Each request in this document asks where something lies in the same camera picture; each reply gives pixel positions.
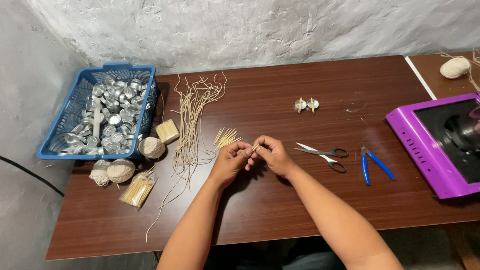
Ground blue-handled pliers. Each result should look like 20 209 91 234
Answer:
359 145 396 186

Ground small loose cream twine ball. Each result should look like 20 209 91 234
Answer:
89 160 112 187

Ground person's left hand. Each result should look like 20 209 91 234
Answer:
207 141 254 189

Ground blue plastic basket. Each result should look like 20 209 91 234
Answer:
36 62 158 161

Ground clear bag of toothpicks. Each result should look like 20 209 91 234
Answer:
119 166 156 209

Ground heap of metal tealight cups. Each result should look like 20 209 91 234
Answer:
57 76 149 156

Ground person's right hand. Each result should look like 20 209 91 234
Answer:
245 135 299 179

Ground bunch of beige wick strands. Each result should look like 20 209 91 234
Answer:
145 70 228 243

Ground tied block of toothpicks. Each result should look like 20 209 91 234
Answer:
155 119 181 145

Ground person's dark trousers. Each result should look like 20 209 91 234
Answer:
204 236 351 270

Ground white candle stick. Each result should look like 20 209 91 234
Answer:
92 97 102 139

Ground black-handled scissors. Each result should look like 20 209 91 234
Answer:
294 142 349 174

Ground black cable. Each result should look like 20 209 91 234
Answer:
0 155 65 198

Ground loose pile of toothpicks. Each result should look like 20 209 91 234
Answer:
212 127 243 152

